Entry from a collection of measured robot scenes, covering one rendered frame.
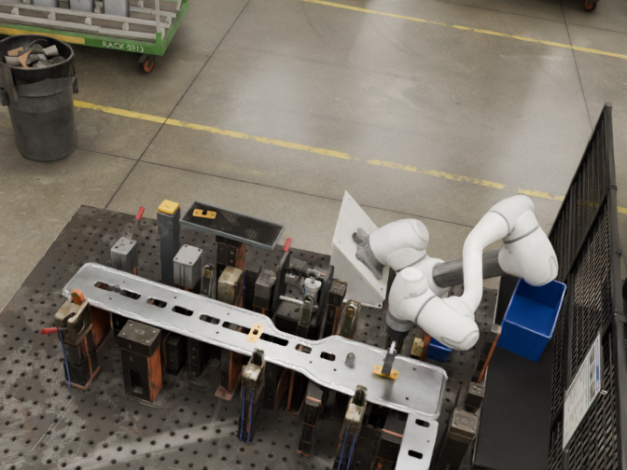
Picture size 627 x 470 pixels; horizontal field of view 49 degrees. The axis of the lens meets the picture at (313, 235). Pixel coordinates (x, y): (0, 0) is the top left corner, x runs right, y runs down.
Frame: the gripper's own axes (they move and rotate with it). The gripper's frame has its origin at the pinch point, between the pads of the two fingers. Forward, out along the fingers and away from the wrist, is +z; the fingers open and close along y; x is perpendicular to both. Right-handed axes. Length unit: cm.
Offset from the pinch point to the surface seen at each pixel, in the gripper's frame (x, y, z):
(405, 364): -5.5, 6.9, 5.3
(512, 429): -42.7, -8.4, 2.3
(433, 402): -17.4, -5.2, 5.3
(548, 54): -63, 541, 106
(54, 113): 249, 178, 68
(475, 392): -28.9, -2.5, -2.5
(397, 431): -8.7, -18.9, 7.2
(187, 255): 80, 16, -6
